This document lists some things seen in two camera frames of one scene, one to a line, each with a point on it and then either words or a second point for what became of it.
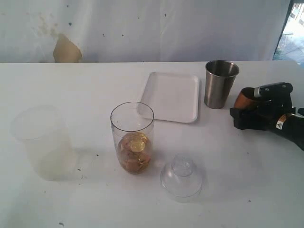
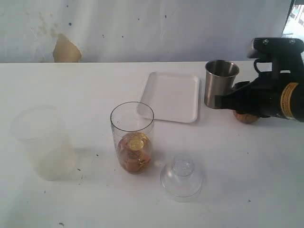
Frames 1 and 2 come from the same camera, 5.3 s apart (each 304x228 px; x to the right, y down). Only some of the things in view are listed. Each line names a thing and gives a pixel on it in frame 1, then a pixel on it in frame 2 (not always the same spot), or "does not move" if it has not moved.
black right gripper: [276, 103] → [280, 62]
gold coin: [137, 146] does not move
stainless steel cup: [220, 76] does not move
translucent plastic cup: [44, 129] does not move
